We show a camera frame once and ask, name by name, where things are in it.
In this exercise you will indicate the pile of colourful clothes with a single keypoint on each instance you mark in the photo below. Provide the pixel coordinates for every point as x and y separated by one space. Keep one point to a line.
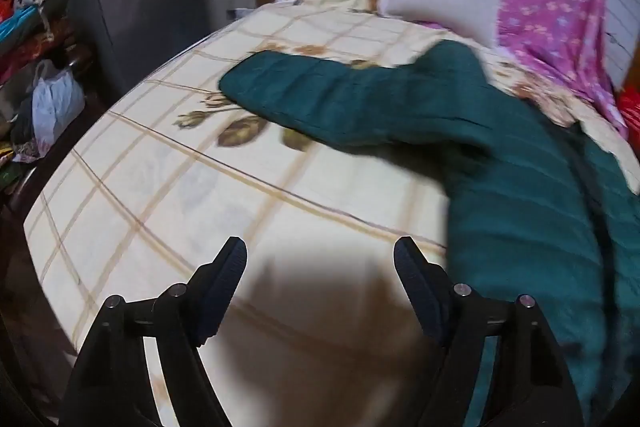
25 27

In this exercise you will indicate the red shopping bag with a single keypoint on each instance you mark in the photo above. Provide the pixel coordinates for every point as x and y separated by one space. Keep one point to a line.
631 112

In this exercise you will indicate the white plastic bag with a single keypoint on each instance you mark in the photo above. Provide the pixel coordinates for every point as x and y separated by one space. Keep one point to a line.
55 102

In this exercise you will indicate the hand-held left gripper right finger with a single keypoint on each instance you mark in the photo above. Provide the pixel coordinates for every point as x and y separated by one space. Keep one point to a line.
419 289

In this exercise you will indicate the cream checked floral bedspread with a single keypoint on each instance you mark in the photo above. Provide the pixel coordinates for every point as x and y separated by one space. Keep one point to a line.
150 187

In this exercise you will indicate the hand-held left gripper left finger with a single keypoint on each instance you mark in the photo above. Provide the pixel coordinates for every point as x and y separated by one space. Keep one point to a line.
225 289

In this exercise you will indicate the dark green puffer jacket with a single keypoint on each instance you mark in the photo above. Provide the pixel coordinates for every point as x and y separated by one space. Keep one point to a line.
500 157

